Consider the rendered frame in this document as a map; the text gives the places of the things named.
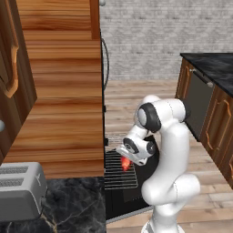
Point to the dark wooden cupboard door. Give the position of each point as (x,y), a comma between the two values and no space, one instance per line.
(18,100)

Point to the wooden tall cabinet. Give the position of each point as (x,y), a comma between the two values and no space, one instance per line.
(63,100)

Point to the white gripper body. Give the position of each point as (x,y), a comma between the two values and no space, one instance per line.
(133,157)

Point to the grey round knob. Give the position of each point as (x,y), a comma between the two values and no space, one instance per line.
(102,2)
(1,125)

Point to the black oven door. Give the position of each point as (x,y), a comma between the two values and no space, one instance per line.
(127,200)

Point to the red fish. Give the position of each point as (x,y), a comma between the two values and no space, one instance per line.
(125,164)

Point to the wooden cupboard run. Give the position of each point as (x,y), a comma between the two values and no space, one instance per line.
(220,127)

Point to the grey toaster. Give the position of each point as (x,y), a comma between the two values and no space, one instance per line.
(19,191)

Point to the dark grey dishwasher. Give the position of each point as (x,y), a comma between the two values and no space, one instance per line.
(198,106)

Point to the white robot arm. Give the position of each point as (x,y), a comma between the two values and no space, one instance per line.
(174,157)

